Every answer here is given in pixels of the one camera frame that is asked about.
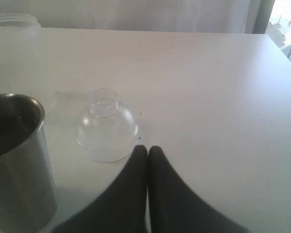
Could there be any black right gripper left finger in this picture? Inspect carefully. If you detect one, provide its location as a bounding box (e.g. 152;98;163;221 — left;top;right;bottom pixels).
52;145;148;233

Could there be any clear dome strainer lid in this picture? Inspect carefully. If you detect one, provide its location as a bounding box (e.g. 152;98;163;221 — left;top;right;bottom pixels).
76;88;139;163

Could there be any stainless steel tumbler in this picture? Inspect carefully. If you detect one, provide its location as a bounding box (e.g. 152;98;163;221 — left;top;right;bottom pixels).
0;94;57;233

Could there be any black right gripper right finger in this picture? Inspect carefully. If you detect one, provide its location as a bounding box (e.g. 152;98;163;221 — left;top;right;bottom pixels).
148;146;248;233

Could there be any translucent plastic container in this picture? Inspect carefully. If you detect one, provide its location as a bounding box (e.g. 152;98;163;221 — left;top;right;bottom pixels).
0;14;57;112

